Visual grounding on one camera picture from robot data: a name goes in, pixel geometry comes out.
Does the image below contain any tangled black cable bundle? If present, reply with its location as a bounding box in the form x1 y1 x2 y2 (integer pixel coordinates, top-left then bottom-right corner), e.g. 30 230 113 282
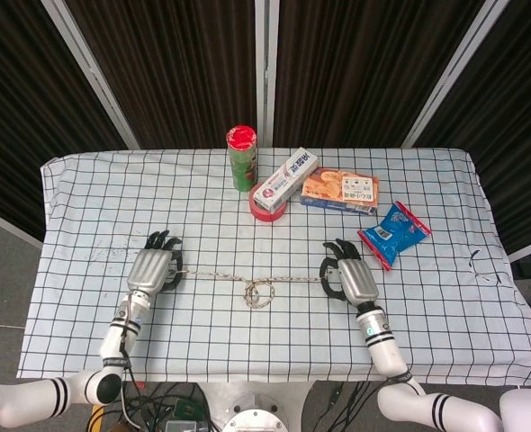
98 368 213 432

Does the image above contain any white black-grid tablecloth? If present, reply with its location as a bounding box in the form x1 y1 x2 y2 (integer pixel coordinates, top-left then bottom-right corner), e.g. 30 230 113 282
15 147 531 388

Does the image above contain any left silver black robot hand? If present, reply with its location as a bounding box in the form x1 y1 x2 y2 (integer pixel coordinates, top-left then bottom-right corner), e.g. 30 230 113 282
125 229 187 296

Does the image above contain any white toothpaste box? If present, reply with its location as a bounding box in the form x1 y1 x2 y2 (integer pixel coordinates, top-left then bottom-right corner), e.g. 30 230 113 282
252 147 320 214

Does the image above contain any red tape roll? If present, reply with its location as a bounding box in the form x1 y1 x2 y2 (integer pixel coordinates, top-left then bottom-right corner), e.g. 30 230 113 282
248 182 289 224

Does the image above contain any green chip can red lid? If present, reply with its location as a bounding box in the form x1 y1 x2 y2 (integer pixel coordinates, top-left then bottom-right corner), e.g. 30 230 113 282
226 125 260 194

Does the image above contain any black cable with connector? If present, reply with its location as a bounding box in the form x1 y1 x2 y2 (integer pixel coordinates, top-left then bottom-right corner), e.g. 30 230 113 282
323 382 374 432

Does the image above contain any blue snack bag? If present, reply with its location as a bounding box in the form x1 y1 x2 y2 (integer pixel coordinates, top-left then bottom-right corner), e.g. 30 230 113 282
356 200 432 273

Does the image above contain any green circuit board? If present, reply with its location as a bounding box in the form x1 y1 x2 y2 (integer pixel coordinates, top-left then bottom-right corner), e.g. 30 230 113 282
173 399 204 422

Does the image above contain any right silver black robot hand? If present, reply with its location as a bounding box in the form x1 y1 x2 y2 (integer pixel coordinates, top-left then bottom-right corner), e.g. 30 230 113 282
319 238 381 312

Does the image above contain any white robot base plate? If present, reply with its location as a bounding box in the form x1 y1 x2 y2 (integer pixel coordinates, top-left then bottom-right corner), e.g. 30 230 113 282
201 382 321 432

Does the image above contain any orange and blue biscuit box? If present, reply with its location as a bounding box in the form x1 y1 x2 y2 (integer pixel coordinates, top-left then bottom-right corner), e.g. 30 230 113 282
300 166 381 216

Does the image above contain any beige speckled braided rope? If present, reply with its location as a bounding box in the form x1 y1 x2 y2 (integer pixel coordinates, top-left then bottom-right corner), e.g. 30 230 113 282
177 268 328 311

